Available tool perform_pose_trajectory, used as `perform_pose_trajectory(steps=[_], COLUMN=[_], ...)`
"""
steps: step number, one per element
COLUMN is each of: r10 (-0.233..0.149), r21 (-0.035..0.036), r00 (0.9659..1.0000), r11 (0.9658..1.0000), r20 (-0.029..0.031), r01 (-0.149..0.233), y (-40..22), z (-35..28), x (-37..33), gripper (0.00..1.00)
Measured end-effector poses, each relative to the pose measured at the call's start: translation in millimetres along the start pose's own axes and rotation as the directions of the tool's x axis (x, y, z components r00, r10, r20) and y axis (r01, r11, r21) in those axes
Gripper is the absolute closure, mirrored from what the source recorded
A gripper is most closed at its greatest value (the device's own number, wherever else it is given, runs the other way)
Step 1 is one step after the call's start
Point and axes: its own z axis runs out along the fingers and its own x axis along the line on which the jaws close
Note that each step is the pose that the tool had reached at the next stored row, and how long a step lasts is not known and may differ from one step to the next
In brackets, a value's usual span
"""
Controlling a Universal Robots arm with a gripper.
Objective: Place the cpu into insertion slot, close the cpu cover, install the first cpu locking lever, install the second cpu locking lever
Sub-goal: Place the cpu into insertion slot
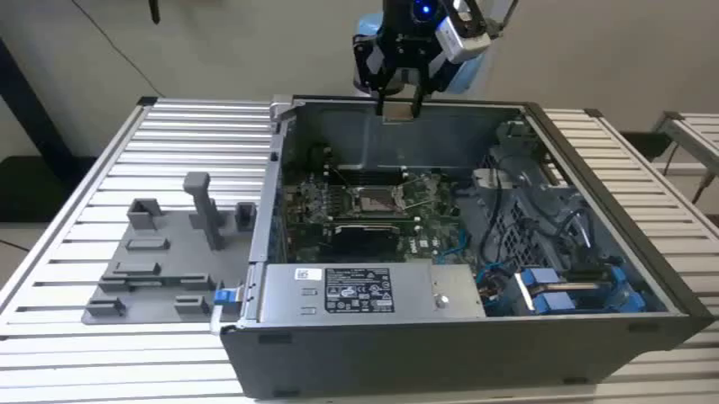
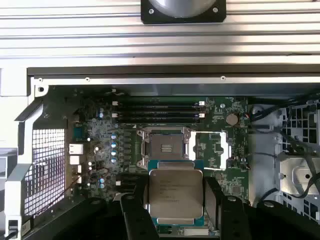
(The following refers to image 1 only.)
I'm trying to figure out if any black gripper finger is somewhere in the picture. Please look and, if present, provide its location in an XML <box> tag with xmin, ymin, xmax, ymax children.
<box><xmin>353</xmin><ymin>35</ymin><xmax>395</xmax><ymax>117</ymax></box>
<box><xmin>413</xmin><ymin>41</ymin><xmax>454</xmax><ymax>117</ymax></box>

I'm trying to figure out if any silver CPU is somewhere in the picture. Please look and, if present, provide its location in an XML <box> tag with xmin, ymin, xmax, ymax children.
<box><xmin>382</xmin><ymin>103</ymin><xmax>418</xmax><ymax>125</ymax></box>

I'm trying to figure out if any metal socket cover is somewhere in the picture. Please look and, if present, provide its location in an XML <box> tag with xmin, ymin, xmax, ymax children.
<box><xmin>395</xmin><ymin>173</ymin><xmax>441</xmax><ymax>211</ymax></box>

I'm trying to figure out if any black RAM slot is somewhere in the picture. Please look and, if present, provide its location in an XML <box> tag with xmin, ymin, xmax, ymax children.
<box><xmin>331</xmin><ymin>165</ymin><xmax>410</xmax><ymax>187</ymax></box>

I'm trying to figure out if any CPU socket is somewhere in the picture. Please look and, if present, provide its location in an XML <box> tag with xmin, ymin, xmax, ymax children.
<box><xmin>349</xmin><ymin>186</ymin><xmax>409</xmax><ymax>215</ymax></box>

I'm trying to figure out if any green motherboard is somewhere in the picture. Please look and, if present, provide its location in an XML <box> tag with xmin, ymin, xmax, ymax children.
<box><xmin>278</xmin><ymin>166</ymin><xmax>471</xmax><ymax>264</ymax></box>

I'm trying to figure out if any grey metal drive cage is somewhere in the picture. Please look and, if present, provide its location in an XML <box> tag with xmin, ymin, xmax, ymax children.
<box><xmin>454</xmin><ymin>120</ymin><xmax>625</xmax><ymax>270</ymax></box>

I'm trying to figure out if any black box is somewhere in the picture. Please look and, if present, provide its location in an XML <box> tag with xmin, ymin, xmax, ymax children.
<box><xmin>619</xmin><ymin>131</ymin><xmax>674</xmax><ymax>163</ymax></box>

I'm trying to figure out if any blue disk carrier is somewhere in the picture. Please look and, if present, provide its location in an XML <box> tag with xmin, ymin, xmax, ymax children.
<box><xmin>531</xmin><ymin>285</ymin><xmax>649</xmax><ymax>316</ymax></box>
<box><xmin>517</xmin><ymin>260</ymin><xmax>625</xmax><ymax>292</ymax></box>

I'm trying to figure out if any metal side table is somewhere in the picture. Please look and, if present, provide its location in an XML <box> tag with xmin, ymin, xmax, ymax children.
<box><xmin>651</xmin><ymin>109</ymin><xmax>719</xmax><ymax>203</ymax></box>

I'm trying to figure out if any grey power supply unit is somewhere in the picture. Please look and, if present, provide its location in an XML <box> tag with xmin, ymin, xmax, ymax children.
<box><xmin>255</xmin><ymin>263</ymin><xmax>489</xmax><ymax>321</ymax></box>

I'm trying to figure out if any grey parts rack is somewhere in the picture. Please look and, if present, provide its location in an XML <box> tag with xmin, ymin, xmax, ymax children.
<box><xmin>82</xmin><ymin>171</ymin><xmax>261</xmax><ymax>325</ymax></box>

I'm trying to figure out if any green RAM stick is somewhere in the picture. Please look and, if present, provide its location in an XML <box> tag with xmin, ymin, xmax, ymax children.
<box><xmin>124</xmin><ymin>275</ymin><xmax>190</xmax><ymax>288</ymax></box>

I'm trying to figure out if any black open PC case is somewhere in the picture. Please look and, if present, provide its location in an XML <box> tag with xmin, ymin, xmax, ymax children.
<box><xmin>210</xmin><ymin>94</ymin><xmax>715</xmax><ymax>399</ymax></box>

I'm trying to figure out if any black object on floor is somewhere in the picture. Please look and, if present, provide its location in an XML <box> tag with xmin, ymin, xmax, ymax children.
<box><xmin>0</xmin><ymin>155</ymin><xmax>100</xmax><ymax>224</ymax></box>

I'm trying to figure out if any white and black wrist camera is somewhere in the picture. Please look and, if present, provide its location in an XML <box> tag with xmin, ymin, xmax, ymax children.
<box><xmin>434</xmin><ymin>0</ymin><xmax>493</xmax><ymax>66</ymax></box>

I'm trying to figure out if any blue data cable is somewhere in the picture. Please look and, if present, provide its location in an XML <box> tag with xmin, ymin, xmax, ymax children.
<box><xmin>441</xmin><ymin>230</ymin><xmax>473</xmax><ymax>258</ymax></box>

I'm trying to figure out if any thin black wall cable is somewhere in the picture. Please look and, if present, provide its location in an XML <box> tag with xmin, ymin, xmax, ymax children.
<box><xmin>70</xmin><ymin>0</ymin><xmax>167</xmax><ymax>98</ymax></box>

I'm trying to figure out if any dark slanted post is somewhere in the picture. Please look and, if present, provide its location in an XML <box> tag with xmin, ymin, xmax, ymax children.
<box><xmin>0</xmin><ymin>35</ymin><xmax>78</xmax><ymax>178</ymax></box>

